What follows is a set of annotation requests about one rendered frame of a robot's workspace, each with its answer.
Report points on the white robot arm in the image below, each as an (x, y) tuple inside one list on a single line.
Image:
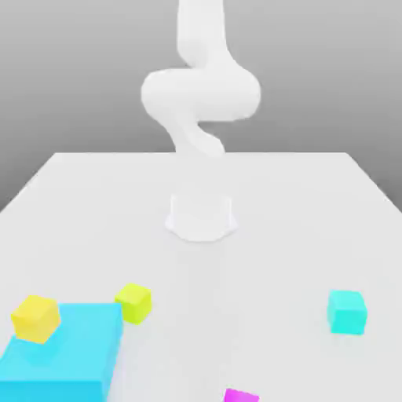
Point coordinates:
[(201, 91)]

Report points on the small lime cube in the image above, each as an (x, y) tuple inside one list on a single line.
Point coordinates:
[(134, 303)]

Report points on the small turquoise cube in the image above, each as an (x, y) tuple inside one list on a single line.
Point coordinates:
[(347, 312)]

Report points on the small magenta cube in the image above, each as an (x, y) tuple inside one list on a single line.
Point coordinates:
[(240, 396)]

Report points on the small yellow cube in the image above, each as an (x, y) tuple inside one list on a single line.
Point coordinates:
[(35, 318)]

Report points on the large light blue box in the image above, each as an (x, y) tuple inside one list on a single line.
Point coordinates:
[(69, 355)]

